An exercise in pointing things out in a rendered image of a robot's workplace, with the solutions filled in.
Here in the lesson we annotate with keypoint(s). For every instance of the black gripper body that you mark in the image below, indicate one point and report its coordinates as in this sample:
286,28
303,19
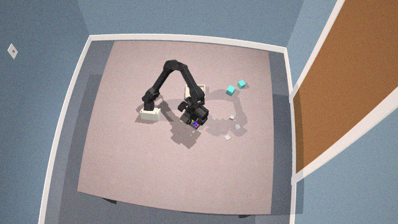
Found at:
183,105

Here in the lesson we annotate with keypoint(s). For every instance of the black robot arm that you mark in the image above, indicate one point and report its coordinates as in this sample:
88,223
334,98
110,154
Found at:
196,93

